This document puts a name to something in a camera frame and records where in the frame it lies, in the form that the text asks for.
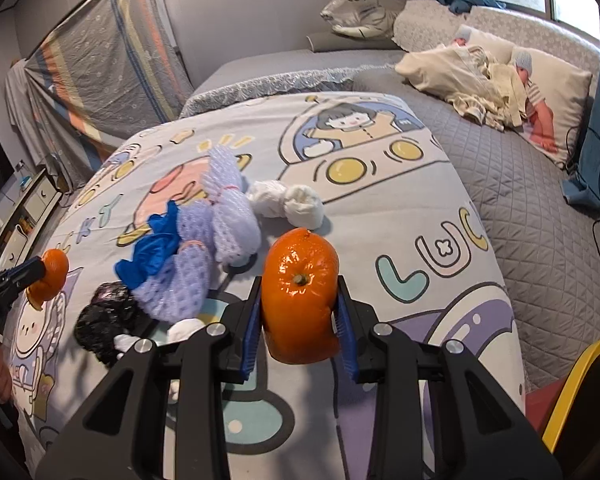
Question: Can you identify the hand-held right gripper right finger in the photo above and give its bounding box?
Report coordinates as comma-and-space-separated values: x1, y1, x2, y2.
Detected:
332, 277, 563, 480

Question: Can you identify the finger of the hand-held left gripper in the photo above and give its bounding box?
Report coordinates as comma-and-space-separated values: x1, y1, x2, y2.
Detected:
0, 256, 47, 308

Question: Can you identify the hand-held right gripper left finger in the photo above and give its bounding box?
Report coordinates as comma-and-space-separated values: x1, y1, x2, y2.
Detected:
35, 275, 263, 480

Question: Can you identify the orange peel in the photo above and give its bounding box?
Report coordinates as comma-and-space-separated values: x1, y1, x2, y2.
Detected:
261, 227, 341, 365
27, 249, 70, 308

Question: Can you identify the purple foam fruit net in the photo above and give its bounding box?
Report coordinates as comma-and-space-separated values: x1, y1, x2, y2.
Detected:
130, 200, 216, 322
202, 146, 262, 266

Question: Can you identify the blue cloth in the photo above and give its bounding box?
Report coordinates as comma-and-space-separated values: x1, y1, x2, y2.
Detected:
115, 205, 181, 286

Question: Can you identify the yellow rimmed trash bin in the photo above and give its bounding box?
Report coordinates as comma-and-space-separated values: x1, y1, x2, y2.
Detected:
525, 336, 600, 463

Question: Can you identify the person's left hand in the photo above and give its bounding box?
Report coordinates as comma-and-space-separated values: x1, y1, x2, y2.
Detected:
0, 342, 13, 403

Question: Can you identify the small white tissue piece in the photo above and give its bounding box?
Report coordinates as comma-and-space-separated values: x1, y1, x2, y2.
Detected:
167, 317, 208, 346
114, 332, 142, 358

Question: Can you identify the white drawer cabinet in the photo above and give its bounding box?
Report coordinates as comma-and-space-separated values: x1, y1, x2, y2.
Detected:
0, 165, 63, 281

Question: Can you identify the black plastic bag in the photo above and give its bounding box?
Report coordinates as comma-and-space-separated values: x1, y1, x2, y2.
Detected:
75, 282, 146, 366

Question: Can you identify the white tissue ball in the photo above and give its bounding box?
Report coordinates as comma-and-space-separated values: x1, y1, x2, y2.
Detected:
247, 180, 287, 218
284, 185, 326, 231

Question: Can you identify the cartoon printed blanket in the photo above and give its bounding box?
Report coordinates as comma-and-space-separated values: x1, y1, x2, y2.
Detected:
10, 91, 528, 480

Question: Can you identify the striped grey cloth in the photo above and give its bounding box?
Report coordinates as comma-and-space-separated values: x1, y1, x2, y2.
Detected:
5, 0, 193, 196

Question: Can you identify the cream clothes pile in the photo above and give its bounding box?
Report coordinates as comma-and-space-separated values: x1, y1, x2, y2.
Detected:
395, 42, 531, 131

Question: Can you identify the grey bolster pillow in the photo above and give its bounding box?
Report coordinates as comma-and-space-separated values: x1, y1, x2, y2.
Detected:
307, 30, 406, 53

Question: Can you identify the baby print pillow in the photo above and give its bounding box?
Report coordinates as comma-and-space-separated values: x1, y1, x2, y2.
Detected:
500, 47, 593, 168
452, 25, 516, 66

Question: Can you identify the white tiger plush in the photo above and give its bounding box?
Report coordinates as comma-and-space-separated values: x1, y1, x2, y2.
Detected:
320, 0, 406, 38

